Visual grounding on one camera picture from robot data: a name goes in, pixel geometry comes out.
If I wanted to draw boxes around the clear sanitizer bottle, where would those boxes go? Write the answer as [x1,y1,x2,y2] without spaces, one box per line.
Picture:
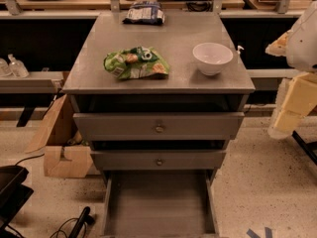
[8,54,29,78]

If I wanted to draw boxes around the white pump bottle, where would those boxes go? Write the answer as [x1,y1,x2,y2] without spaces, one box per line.
[237,45,244,62]

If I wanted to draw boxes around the grey top drawer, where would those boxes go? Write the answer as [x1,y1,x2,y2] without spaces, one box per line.
[72,94,246,142]

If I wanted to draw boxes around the black handle with cable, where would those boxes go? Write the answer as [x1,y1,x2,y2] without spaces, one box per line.
[50,206,95,238]

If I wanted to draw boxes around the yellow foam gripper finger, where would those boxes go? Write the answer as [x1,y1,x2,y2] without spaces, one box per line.
[267,72,317,139]
[265,32,289,57]

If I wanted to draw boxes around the green chip bag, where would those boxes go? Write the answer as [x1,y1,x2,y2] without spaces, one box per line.
[103,47,169,80]

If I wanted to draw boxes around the blue tape marker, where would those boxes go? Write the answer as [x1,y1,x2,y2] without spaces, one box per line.
[246,227,273,238]

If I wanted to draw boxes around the grey drawer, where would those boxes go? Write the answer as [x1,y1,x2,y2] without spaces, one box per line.
[72,94,246,142]
[102,170,220,238]
[91,140,226,171]

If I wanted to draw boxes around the black tray stack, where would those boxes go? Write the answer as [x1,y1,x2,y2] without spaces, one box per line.
[0,166,34,238]

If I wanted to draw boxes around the cardboard box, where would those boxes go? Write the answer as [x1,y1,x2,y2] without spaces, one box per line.
[25,95,93,179]

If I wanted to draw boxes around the grey bottom drawer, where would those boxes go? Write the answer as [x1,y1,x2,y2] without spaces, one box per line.
[102,170,220,238]

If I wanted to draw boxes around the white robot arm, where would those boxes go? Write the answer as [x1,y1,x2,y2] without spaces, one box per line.
[265,1,317,139]

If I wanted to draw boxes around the grey drawer cabinet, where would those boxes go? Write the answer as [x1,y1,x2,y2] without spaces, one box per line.
[62,10,257,183]

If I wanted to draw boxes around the black floor cable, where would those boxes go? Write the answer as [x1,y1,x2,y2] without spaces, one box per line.
[14,153,46,167]

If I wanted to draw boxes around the white bowl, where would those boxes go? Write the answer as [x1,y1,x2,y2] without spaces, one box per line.
[192,43,234,75]

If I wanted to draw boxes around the blue white snack bag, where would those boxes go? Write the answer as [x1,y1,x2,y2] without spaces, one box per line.
[123,1,165,26]

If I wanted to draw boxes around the grey middle drawer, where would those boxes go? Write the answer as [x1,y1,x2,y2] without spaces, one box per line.
[91,140,226,171]

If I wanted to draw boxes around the black chair base leg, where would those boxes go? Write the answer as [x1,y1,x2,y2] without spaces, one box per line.
[292,131,317,165]

